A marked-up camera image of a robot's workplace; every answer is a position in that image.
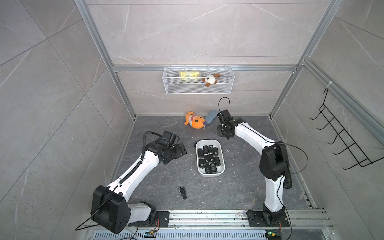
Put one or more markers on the yellow item in basket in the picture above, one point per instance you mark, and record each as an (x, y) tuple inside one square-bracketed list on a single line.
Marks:
[(190, 75)]

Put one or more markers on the black oval object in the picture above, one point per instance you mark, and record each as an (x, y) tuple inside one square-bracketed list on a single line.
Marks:
[(288, 183)]

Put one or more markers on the black wall hook rack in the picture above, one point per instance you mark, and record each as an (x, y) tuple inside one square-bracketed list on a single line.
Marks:
[(341, 135)]

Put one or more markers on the black VW key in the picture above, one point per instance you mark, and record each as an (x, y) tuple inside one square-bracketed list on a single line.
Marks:
[(206, 150)]

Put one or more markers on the white storage box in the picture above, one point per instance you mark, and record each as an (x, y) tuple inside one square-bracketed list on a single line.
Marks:
[(209, 158)]

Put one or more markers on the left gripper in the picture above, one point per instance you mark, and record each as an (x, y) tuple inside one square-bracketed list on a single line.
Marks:
[(178, 152)]

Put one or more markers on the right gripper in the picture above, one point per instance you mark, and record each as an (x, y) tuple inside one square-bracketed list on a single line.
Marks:
[(219, 127)]

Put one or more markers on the black car key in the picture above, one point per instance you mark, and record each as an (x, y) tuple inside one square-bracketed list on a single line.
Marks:
[(202, 163), (200, 153)]

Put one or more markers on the brown white plush dog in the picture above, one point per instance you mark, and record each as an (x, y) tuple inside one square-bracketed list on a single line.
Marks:
[(211, 80)]

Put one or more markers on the black key with buttons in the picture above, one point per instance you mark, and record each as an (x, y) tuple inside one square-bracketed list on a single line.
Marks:
[(213, 168)]

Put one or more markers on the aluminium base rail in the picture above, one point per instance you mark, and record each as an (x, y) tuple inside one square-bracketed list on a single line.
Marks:
[(310, 224)]

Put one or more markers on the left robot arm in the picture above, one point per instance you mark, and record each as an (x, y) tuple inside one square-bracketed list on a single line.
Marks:
[(110, 205)]

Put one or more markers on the blue grey pouch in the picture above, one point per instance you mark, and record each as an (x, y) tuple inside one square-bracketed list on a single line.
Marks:
[(210, 118)]

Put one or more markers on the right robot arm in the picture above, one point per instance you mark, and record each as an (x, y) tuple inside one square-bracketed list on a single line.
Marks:
[(274, 166)]

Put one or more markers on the orange plush toy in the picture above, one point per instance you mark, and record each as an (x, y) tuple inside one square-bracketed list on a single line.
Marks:
[(195, 121)]

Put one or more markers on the black silver key front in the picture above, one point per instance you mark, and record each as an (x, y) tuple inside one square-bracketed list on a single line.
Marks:
[(182, 192)]

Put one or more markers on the white wire wall basket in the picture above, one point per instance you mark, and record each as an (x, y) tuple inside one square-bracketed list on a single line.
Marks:
[(175, 86)]

